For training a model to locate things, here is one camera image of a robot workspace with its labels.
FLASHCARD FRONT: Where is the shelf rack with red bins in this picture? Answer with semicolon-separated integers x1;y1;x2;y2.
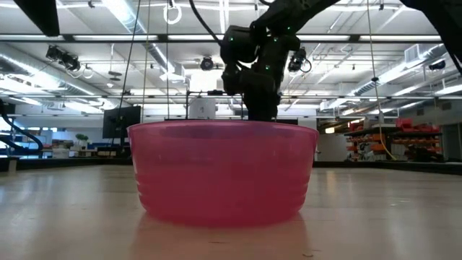
344;118;443;163

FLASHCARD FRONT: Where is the white coiled cable loop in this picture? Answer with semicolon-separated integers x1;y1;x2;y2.
162;2;183;26

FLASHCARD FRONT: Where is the black metal frame stand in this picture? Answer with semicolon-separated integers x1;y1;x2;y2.
185;90;246;121

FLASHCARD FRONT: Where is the black computer monitor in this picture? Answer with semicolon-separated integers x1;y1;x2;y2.
102;105;142;140

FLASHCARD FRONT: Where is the thin grey hanging cable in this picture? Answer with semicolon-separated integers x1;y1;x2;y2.
165;0;170;120

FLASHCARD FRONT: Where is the round black ceiling camera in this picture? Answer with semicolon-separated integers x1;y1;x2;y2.
199;55;215;72

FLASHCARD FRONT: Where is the black hanging cable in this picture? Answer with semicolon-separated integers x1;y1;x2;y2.
110;0;142;145

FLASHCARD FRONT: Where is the yellow hanging cable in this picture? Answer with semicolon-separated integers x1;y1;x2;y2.
366;0;398;161

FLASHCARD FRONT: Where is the pink plastic bowl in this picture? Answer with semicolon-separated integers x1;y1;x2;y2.
126;120;321;228

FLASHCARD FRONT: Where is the black overhead camera with cable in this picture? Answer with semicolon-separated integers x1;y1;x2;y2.
288;46;313;74

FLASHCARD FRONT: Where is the black overhead frame beam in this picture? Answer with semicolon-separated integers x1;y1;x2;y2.
0;33;443;45

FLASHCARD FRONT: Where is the white box appliance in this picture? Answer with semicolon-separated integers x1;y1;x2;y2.
188;97;217;120

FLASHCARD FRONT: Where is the black ceiling camera pair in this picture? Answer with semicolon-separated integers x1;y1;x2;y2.
45;44;82;72

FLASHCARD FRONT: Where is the small black duct camera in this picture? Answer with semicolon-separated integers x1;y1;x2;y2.
428;59;447;72

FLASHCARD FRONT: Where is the black corrugated cable hose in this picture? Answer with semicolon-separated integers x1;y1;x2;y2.
0;99;45;155

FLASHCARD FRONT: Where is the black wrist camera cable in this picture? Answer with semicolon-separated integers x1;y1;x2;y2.
188;0;227;46

